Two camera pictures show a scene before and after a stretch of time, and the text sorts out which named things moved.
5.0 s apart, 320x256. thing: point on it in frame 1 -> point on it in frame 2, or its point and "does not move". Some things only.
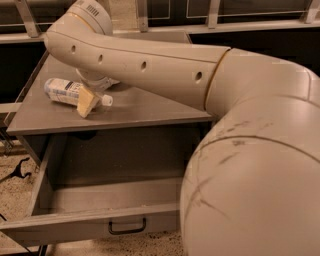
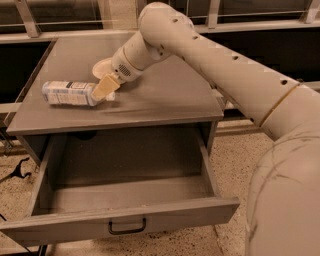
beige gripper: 94,81 -> 124,69
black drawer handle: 117,232 does not move
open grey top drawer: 107,187 does not move
